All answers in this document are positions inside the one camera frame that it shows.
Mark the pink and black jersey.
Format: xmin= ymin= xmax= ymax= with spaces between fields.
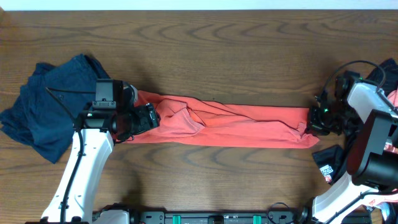
xmin=306 ymin=59 xmax=397 ymax=221

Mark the red soccer t-shirt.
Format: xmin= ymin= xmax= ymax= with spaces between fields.
xmin=126 ymin=91 xmax=319 ymax=149

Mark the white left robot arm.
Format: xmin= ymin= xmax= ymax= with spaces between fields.
xmin=39 ymin=101 xmax=160 ymax=223

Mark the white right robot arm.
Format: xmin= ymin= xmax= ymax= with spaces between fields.
xmin=297 ymin=82 xmax=397 ymax=223

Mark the navy blue folded garment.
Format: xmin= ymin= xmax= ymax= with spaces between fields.
xmin=1 ymin=54 xmax=109 ymax=163

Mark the black right camera cable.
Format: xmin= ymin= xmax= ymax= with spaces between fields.
xmin=315 ymin=60 xmax=388 ymax=103

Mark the black camera cable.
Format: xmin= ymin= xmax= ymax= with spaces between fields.
xmin=45 ymin=86 xmax=97 ymax=224
xmin=315 ymin=60 xmax=388 ymax=103

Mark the black left camera cable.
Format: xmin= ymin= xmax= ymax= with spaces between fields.
xmin=45 ymin=86 xmax=97 ymax=224

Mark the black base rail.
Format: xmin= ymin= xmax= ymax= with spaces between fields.
xmin=91 ymin=203 xmax=373 ymax=224

